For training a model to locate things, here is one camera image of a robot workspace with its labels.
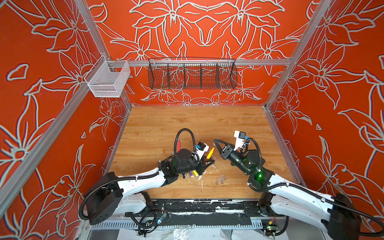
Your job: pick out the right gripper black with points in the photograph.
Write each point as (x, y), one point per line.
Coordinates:
(224, 153)

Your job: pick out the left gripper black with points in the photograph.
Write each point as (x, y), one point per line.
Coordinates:
(201, 166)

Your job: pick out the orange marker pen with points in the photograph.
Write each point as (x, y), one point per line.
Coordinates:
(208, 157)

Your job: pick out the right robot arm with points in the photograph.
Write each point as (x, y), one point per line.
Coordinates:
(334, 215)

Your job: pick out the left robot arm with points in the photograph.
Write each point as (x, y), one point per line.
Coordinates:
(113, 195)

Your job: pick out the clear plastic bin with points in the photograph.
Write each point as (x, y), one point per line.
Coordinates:
(105, 82)

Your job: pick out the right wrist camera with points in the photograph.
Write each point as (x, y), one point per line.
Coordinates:
(240, 139)

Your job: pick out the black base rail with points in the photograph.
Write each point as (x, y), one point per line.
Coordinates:
(247, 207)

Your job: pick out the black wire basket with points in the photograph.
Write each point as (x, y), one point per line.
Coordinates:
(183, 73)

